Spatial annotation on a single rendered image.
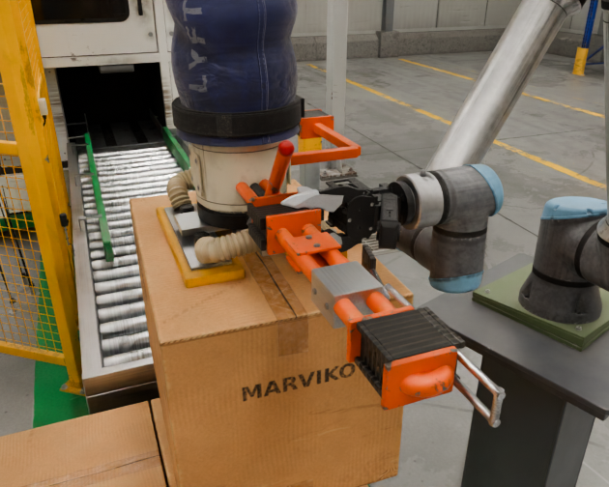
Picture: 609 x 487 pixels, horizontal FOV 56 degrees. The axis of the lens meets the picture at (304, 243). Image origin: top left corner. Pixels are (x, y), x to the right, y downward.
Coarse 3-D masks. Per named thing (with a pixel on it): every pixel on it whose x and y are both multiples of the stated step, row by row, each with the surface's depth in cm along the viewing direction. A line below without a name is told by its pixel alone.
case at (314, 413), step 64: (192, 192) 134; (256, 256) 104; (192, 320) 85; (256, 320) 85; (320, 320) 87; (192, 384) 84; (256, 384) 88; (320, 384) 93; (192, 448) 89; (256, 448) 94; (320, 448) 99; (384, 448) 104
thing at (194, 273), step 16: (160, 208) 120; (192, 208) 113; (160, 224) 116; (176, 224) 111; (176, 240) 106; (192, 240) 105; (176, 256) 100; (192, 256) 99; (192, 272) 94; (208, 272) 94; (224, 272) 95; (240, 272) 96
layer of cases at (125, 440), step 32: (96, 416) 141; (128, 416) 141; (160, 416) 141; (0, 448) 131; (32, 448) 131; (64, 448) 131; (96, 448) 131; (128, 448) 131; (160, 448) 132; (0, 480) 123; (32, 480) 123; (64, 480) 123; (96, 480) 123; (128, 480) 123; (160, 480) 123
